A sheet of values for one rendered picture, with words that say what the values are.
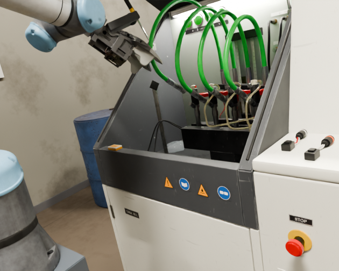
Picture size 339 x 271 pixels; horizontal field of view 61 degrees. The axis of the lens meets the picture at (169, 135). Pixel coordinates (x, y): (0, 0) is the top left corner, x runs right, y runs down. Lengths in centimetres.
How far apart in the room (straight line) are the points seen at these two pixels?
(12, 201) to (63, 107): 280
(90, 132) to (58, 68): 98
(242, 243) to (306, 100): 42
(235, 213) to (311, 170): 25
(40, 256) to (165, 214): 50
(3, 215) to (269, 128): 61
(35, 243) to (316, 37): 80
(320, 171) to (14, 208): 57
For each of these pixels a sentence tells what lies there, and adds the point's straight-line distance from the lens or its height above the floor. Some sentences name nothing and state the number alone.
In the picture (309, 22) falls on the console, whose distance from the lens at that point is 90.
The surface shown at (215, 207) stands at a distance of 83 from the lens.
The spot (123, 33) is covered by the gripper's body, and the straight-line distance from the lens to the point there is 90.
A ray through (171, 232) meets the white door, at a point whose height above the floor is 68.
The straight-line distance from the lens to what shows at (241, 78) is 125.
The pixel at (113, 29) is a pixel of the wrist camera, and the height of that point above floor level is 135.
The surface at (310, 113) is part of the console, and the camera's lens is 86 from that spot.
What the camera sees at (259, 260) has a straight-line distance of 84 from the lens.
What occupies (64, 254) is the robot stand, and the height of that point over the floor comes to 90.
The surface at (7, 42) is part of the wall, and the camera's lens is 317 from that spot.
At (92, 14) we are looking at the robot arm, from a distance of 72.
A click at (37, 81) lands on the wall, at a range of 322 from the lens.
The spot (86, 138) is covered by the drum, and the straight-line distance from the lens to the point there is 267.
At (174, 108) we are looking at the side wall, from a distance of 145.
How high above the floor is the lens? 123
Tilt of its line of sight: 14 degrees down
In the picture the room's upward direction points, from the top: 10 degrees counter-clockwise
